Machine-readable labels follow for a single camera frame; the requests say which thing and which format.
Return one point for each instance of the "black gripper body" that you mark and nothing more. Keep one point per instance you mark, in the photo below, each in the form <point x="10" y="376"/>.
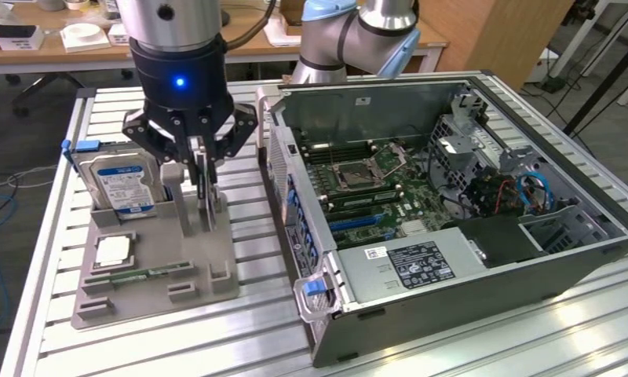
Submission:
<point x="180" y="70"/>

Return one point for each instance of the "green graphics card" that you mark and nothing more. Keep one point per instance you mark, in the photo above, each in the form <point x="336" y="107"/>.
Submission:
<point x="208" y="204"/>

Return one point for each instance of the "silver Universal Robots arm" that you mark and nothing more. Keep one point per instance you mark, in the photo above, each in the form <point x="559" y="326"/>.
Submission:
<point x="340" y="39"/>

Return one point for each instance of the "hard disk with blue carrier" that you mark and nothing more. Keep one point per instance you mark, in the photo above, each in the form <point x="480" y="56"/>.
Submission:
<point x="117" y="188"/>

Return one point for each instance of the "small white box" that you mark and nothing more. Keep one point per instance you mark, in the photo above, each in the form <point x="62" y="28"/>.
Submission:
<point x="117" y="35"/>

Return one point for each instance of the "black RAM slot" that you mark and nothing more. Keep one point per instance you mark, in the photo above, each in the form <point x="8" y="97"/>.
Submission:
<point x="340" y="157"/>
<point x="337" y="147"/>

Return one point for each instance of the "white paper booklet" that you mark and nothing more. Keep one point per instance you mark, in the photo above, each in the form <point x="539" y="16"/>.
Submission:
<point x="282" y="35"/>

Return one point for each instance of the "wooden desk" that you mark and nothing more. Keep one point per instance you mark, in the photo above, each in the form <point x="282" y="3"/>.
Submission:
<point x="57" y="57"/>

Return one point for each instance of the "black chair base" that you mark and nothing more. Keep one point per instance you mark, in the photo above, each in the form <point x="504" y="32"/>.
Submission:
<point x="41" y="86"/>

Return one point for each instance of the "CPU socket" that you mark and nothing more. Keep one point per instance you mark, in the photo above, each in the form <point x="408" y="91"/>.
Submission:
<point x="356" y="176"/>

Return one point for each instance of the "open cardboard box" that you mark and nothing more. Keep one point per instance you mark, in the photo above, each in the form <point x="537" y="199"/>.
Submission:
<point x="292" y="13"/>

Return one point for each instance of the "grey plastic parts rack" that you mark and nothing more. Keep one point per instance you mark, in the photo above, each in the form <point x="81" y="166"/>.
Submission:
<point x="161" y="251"/>

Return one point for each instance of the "grey cup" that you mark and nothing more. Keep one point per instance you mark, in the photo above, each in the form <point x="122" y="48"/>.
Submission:
<point x="50" y="4"/>

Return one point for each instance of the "silver CPU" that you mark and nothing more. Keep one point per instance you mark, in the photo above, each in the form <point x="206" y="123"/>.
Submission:
<point x="112" y="250"/>

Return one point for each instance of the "metal socket cover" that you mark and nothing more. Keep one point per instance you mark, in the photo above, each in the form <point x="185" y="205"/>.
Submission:
<point x="392" y="157"/>

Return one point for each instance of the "white box with black top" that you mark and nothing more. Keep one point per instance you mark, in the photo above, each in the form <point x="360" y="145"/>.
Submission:
<point x="17" y="39"/>

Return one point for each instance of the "blue expansion slot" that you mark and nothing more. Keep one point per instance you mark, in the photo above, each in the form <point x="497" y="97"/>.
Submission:
<point x="356" y="223"/>

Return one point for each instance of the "green RAM stick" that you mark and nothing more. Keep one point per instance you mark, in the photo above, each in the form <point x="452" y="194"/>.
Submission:
<point x="136" y="275"/>

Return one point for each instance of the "green motherboard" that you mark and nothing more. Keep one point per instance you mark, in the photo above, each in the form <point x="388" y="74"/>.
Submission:
<point x="413" y="196"/>

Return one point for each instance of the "silver chipset heatsink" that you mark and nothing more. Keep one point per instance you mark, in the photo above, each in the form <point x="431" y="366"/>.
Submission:
<point x="415" y="228"/>

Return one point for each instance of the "blue case latch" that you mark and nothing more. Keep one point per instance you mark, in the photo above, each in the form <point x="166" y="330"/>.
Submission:
<point x="314" y="288"/>

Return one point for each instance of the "metal disk bay cage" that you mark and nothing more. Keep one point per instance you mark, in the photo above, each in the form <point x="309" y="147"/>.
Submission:
<point x="460" y="157"/>

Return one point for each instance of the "grey power supply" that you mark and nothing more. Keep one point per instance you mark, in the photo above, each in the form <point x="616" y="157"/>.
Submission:
<point x="413" y="267"/>

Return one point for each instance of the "wooden cabinet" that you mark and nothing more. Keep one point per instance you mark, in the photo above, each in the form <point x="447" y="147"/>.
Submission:
<point x="503" y="39"/>

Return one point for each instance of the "dark grey PC case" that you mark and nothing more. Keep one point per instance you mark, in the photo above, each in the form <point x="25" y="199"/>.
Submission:
<point x="449" y="314"/>

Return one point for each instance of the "black stand pole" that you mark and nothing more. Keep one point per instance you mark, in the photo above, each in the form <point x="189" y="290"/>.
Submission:
<point x="607" y="70"/>

